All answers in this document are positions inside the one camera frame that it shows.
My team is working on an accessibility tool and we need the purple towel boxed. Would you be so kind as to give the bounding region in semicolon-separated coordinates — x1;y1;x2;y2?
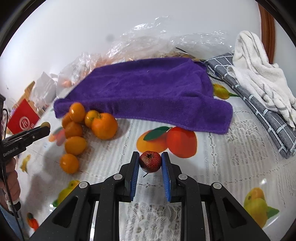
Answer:
54;58;233;134

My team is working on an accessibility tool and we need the small orange kumquat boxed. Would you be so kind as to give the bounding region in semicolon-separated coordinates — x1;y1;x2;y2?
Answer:
60;154;79;174
65;121;83;139
84;110;99;128
62;113;72;128
69;102;85;123
65;136;87;156

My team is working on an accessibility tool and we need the clear plastic bag right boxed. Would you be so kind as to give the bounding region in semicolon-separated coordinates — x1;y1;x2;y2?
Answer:
106;16;233;63

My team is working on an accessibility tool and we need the white striped towel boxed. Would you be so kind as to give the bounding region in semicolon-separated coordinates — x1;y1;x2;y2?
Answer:
227;31;295;130

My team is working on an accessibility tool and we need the brown wooden door frame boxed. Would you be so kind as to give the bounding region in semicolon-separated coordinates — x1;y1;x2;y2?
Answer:
258;4;275;64

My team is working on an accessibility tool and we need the grey checked cloth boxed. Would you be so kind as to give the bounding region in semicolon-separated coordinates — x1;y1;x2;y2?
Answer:
204;53;295;159

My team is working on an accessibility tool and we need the clear plastic bag of oranges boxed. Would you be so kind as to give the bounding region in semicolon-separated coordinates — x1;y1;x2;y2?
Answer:
57;52;101;88

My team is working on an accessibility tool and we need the person left hand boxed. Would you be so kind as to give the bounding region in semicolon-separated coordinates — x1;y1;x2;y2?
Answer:
1;158;21;211

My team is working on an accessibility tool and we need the large orange mandarin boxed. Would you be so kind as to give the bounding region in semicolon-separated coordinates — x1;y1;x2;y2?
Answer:
91;113;118;140

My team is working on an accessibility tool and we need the white plastic bag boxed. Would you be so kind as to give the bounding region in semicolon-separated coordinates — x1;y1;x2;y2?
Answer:
29;72;56;109

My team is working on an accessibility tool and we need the small red hawthorn fruit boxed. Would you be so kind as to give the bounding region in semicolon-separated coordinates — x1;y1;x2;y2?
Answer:
139;151;162;173

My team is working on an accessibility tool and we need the red paper bag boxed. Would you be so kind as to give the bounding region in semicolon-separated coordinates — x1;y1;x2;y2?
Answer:
8;99;40;134

